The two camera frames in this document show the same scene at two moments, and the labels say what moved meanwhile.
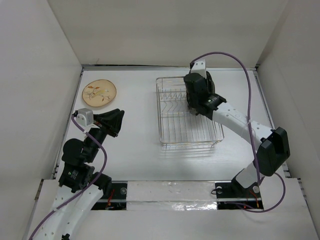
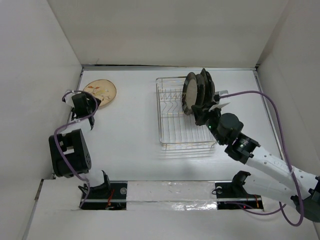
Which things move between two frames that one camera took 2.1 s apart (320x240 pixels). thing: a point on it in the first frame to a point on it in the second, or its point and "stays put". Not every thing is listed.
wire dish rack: (178, 127) stays put
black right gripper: (205, 82) to (201, 112)
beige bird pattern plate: (99, 93) stays put
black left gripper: (109, 121) to (91, 101)
